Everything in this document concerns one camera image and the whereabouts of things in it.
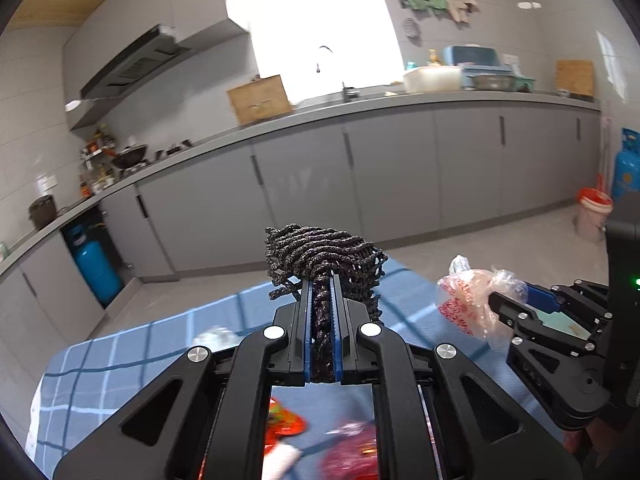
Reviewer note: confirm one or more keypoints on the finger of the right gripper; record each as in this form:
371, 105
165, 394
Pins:
521, 321
542, 299

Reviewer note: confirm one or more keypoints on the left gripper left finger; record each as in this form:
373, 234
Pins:
206, 416

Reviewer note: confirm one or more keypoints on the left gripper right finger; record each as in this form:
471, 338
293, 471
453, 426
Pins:
437, 414

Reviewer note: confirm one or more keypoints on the clear plastic bag red print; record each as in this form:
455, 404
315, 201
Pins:
462, 298

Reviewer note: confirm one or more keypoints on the black foam net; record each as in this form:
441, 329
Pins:
313, 254

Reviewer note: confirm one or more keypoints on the grey kitchen counter cabinets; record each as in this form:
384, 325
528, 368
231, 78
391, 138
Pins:
393, 170

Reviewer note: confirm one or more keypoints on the kitchen faucet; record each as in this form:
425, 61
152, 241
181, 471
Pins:
330, 76

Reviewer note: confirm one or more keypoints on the red snack wrapper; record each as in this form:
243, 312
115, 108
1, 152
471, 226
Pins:
281, 423

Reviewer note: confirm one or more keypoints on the pink bucket red lid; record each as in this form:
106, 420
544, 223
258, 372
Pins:
594, 207

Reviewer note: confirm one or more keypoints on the blue checkered tablecloth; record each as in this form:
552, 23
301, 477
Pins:
87, 382

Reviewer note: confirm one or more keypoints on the blue gas cylinder right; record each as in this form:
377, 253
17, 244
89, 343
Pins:
627, 166

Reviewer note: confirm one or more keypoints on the blue gas cylinder under counter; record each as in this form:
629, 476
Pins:
95, 266

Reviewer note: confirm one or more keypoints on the metal bowl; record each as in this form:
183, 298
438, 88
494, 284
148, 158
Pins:
493, 82

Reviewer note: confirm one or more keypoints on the wooden cutting board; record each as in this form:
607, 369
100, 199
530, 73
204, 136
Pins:
575, 76

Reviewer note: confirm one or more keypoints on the blue dish rack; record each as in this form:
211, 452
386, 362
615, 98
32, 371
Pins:
471, 60

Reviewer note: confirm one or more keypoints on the white plastic basin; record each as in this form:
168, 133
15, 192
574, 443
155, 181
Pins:
432, 79

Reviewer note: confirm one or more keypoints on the dark pot on counter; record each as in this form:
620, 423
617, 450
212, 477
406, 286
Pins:
43, 211

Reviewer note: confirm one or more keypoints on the black wok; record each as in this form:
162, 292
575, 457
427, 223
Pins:
129, 157

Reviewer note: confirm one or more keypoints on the cardboard box by sink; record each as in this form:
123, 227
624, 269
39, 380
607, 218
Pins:
259, 100

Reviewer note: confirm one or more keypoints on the black range hood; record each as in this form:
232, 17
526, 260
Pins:
148, 53

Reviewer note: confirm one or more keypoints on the hanging cloths on wall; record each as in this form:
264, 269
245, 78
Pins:
458, 10

